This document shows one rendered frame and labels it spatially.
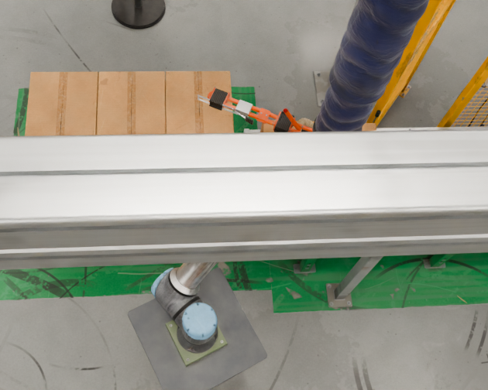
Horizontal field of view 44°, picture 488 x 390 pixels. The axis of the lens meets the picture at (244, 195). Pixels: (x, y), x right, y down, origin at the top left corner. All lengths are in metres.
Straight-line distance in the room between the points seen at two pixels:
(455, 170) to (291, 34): 4.24
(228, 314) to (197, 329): 0.37
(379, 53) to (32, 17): 3.17
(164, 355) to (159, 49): 2.44
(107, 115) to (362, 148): 3.20
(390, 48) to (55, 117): 2.12
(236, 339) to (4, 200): 2.51
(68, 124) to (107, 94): 0.30
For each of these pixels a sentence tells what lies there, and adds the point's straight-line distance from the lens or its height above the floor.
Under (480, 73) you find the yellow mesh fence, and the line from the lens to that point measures 3.56.
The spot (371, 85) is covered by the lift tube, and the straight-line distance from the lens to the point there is 2.44.
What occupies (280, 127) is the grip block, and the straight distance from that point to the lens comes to 3.01.
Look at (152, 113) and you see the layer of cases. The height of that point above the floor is 0.54.
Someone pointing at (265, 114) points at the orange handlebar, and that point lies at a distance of 3.04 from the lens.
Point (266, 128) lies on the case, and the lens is 3.16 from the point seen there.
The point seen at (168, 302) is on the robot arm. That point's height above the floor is 1.03.
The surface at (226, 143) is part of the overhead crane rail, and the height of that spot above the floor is 3.21.
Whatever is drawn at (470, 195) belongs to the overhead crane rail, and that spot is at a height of 3.21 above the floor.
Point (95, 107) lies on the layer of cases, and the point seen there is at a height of 0.54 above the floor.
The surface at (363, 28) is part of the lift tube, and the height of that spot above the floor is 2.00.
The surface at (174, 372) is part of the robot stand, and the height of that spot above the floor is 0.75.
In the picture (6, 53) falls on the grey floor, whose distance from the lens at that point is 4.75.
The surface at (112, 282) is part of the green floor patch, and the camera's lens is 3.83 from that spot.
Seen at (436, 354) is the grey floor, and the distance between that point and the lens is 3.99.
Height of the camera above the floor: 3.66
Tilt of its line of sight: 66 degrees down
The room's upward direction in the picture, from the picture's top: 11 degrees clockwise
